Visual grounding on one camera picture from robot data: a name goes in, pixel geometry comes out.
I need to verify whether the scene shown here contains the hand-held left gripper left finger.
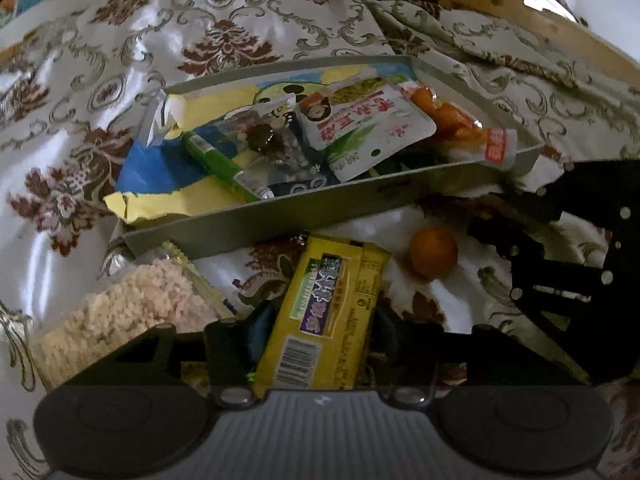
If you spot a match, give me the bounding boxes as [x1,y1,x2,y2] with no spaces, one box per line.
[65,304,277,404]

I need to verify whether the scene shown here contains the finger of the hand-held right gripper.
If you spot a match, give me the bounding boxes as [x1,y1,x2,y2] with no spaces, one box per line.
[469,159,640,281]
[509,257,640,387]

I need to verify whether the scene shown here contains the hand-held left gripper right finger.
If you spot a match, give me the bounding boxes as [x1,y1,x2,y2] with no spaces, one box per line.
[371,304,577,407]

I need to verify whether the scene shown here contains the yellow snack packet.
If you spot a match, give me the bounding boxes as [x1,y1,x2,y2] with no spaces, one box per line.
[252,232,392,392]

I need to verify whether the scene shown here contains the grey metal tray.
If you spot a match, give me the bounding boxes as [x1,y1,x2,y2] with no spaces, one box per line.
[122,55,546,259]

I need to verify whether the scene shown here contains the orange snack packet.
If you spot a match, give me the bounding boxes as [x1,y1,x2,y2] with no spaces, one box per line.
[397,85,521,166]

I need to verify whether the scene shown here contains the clear dark plum packet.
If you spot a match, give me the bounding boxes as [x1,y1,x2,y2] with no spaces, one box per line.
[212,93,334,200]

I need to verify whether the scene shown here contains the white snack packet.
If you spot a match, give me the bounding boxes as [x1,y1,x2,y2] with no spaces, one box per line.
[298,77,439,185]

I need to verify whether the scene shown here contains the orange mandarin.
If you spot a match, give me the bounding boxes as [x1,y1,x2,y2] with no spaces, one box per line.
[409,227,459,279]

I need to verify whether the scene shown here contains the puffed rice snack bag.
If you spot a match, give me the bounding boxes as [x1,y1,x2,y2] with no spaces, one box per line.
[29,241,237,392]

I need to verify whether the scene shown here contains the wooden headboard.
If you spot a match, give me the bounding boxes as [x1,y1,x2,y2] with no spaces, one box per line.
[439,0,640,78]

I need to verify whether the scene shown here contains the green snack stick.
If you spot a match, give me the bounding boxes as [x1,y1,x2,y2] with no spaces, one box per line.
[181,130,262,204]

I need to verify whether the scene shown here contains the cartoon print paper liner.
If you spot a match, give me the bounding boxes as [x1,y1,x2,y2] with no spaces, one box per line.
[104,66,417,227]

